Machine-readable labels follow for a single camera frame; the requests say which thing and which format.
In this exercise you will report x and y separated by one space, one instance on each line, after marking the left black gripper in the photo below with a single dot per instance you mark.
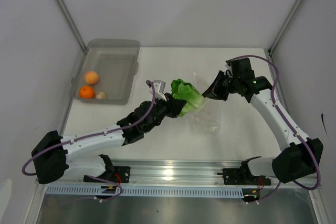
174 106

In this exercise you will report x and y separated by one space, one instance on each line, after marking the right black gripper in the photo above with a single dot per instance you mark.
210 92

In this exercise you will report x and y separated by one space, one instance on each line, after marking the green plastic lettuce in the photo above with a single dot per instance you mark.
185 91

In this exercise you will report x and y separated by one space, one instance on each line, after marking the clear zip top bag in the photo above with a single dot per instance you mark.
205 115

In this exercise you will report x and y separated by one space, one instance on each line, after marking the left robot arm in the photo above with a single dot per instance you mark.
57 156

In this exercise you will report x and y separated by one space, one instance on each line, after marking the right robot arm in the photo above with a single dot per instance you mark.
300 155

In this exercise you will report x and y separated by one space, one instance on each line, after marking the clear plastic container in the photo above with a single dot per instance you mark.
116 63

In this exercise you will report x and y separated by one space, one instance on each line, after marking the small garlic bulb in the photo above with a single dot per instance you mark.
101 96

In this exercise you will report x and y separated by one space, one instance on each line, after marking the peach fruit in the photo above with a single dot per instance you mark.
91 78

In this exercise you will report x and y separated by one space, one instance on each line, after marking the orange fruit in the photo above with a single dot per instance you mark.
86 92

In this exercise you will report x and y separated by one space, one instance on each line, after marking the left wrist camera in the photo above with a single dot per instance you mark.
159 87

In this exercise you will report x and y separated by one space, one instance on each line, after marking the aluminium mounting rail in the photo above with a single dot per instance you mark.
152 172

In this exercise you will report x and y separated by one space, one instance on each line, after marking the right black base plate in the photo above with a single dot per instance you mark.
241 176

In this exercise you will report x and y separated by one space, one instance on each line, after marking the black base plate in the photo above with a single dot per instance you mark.
121 174
241 176

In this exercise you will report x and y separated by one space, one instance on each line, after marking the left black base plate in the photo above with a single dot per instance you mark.
121 174

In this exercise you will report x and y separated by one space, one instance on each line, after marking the white slotted cable duct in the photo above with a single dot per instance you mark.
145 191

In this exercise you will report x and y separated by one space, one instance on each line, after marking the right aluminium frame post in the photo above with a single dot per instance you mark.
290 18

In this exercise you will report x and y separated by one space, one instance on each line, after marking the aluminium frame post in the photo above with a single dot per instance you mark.
290 18
71 24

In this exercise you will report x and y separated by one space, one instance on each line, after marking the left aluminium frame post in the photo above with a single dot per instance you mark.
71 24

